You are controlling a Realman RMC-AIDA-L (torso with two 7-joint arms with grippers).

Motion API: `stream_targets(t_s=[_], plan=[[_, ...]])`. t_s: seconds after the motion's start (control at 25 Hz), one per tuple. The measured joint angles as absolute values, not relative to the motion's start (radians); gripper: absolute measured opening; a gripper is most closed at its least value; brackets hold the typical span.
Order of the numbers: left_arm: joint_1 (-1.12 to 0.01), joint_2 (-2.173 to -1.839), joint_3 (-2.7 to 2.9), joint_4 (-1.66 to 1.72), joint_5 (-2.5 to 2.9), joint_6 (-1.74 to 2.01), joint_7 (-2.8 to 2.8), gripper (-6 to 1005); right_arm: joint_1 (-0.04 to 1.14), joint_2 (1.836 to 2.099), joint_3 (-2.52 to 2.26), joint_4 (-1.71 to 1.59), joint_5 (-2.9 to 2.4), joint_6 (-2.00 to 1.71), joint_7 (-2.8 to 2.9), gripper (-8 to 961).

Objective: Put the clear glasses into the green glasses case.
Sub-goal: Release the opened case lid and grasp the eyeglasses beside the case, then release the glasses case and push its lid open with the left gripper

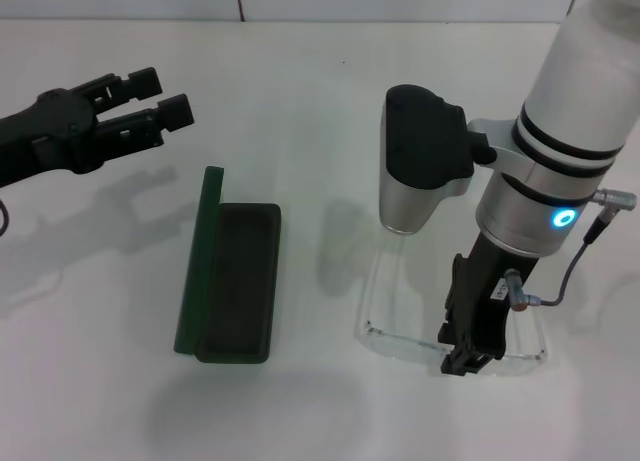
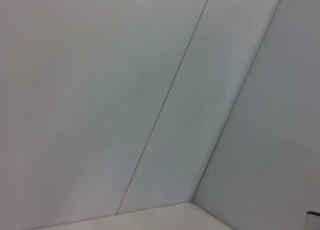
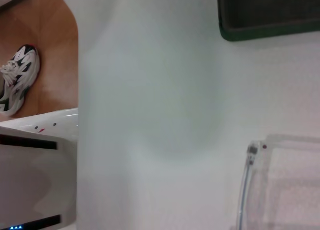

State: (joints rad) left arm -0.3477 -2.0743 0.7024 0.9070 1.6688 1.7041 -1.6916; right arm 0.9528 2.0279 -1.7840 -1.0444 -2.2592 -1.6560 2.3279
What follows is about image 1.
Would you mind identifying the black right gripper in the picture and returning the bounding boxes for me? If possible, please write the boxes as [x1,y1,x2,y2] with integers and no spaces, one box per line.
[437,234,540,381]

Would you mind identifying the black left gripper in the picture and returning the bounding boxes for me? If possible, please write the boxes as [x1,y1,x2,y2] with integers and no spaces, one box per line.
[0,66,196,189]

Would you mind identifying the clear white glasses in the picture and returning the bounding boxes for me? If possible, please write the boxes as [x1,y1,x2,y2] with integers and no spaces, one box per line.
[355,235,550,378]

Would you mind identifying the green glasses case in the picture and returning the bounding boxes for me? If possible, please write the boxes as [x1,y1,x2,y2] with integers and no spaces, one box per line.
[172,165,282,366]

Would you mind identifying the right gripper cable with plugs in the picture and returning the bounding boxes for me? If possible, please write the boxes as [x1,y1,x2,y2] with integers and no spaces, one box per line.
[503,188,639,313]

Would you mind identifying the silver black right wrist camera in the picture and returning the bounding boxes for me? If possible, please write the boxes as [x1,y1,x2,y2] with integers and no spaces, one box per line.
[377,84,500,236]

